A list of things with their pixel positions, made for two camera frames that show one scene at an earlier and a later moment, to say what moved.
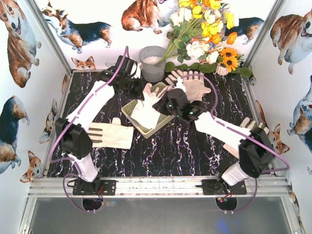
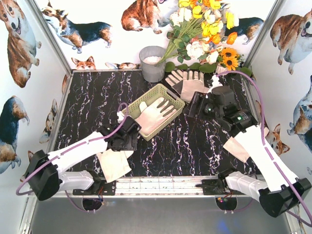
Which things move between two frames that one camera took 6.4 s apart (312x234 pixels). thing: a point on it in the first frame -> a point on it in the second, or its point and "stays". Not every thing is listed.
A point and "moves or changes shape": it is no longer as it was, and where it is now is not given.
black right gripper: [160, 105] -> [195, 105]
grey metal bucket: [148, 56] stays
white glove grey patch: [146, 113] moves or changes shape
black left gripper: [134, 90] -> [133, 124]
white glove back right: [195, 88] stays
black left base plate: [106, 187] stays
